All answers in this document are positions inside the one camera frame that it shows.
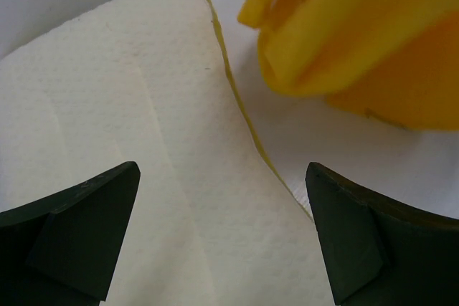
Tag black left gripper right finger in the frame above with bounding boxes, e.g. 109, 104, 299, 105
306, 163, 458, 305

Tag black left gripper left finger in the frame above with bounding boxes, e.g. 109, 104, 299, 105
1, 161, 141, 305

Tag cream quilted pillow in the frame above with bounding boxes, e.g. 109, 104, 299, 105
1, 0, 333, 305

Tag yellow pillowcase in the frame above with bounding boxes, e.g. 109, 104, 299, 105
238, 0, 458, 130

